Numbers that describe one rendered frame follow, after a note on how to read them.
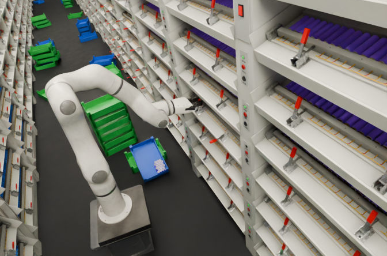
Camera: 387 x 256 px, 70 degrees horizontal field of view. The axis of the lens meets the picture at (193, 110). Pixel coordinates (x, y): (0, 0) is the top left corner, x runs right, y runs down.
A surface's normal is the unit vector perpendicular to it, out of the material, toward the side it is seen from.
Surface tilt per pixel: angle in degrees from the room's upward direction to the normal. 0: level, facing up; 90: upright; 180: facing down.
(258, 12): 90
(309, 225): 18
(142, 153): 26
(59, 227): 0
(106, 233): 1
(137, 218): 1
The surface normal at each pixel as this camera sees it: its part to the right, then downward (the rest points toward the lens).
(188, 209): -0.14, -0.80
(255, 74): 0.44, 0.48
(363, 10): -0.80, 0.59
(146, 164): 0.07, -0.51
